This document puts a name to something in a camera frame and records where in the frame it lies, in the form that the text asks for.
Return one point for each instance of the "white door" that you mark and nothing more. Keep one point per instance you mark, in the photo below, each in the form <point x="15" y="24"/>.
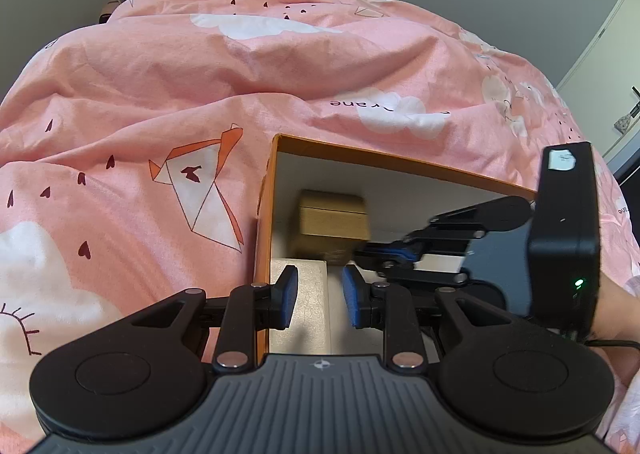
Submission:
<point x="600" y="44"/>

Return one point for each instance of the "pink printed blanket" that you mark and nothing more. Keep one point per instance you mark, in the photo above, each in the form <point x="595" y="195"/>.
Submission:
<point x="200" y="84"/>

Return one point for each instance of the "person's right forearm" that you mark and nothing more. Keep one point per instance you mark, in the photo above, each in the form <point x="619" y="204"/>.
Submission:
<point x="617" y="309"/>

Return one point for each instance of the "orange cardboard box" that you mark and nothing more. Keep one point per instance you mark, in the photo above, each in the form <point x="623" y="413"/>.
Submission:
<point x="264" y="234"/>

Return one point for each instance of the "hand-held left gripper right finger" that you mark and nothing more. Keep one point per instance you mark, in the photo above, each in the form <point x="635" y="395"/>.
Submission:
<point x="352" y="296"/>

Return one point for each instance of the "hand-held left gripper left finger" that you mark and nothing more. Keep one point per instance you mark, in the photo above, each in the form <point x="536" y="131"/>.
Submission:
<point x="287" y="295"/>

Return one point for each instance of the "small brown cardboard box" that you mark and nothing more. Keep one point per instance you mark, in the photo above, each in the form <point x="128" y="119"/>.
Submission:
<point x="330" y="221"/>

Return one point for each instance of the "dark furniture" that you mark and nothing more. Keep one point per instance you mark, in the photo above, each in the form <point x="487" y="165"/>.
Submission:
<point x="627" y="159"/>

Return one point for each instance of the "beige flat box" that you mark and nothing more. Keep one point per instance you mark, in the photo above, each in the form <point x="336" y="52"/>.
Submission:
<point x="306" y="299"/>

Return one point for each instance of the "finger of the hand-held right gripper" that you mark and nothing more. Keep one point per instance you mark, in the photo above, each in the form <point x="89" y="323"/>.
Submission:
<point x="390" y="261"/>
<point x="480" y="216"/>

